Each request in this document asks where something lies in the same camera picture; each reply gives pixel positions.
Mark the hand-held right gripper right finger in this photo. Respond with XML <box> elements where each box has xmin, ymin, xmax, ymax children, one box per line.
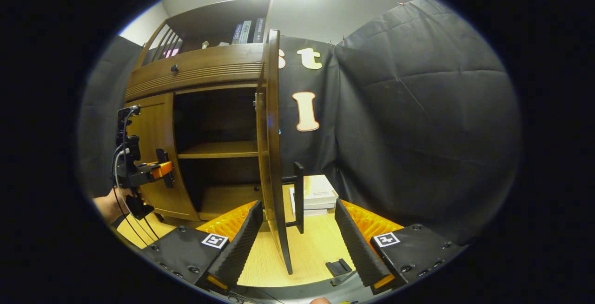
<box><xmin>335</xmin><ymin>198</ymin><xmax>465</xmax><ymax>291</ymax></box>

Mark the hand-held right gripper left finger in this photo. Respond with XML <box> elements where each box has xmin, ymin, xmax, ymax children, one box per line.
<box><xmin>139</xmin><ymin>200</ymin><xmax>264</xmax><ymax>291</ymax></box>

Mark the black door handle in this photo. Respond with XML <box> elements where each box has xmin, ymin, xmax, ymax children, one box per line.
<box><xmin>283</xmin><ymin>161</ymin><xmax>305</xmax><ymax>234</ymax></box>
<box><xmin>157</xmin><ymin>149</ymin><xmax>175</xmax><ymax>188</ymax></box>

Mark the wooden cabinet door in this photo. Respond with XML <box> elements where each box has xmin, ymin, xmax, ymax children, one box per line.
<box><xmin>125</xmin><ymin>93</ymin><xmax>200</xmax><ymax>222</ymax></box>
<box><xmin>256</xmin><ymin>29</ymin><xmax>294</xmax><ymax>275</ymax></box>

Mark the wooden double-door shoe cabinet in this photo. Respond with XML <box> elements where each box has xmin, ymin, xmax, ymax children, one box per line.
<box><xmin>125</xmin><ymin>0</ymin><xmax>307</xmax><ymax>277</ymax></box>

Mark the wooden cabinet drawer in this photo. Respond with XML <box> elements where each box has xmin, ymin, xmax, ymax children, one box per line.
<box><xmin>126</xmin><ymin>43</ymin><xmax>266</xmax><ymax>102</ymax></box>

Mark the thin white book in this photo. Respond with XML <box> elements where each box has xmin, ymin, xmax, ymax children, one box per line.
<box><xmin>289</xmin><ymin>187</ymin><xmax>336</xmax><ymax>218</ymax></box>

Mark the black backdrop cloth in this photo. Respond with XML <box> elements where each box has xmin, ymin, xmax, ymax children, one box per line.
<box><xmin>78</xmin><ymin>0</ymin><xmax>521</xmax><ymax>244</ymax></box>

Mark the small black bracket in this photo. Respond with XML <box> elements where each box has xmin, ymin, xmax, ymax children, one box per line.
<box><xmin>325</xmin><ymin>258</ymin><xmax>352</xmax><ymax>277</ymax></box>

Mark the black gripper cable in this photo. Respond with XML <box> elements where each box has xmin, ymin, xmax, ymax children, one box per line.
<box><xmin>113</xmin><ymin>148</ymin><xmax>159</xmax><ymax>245</ymax></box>

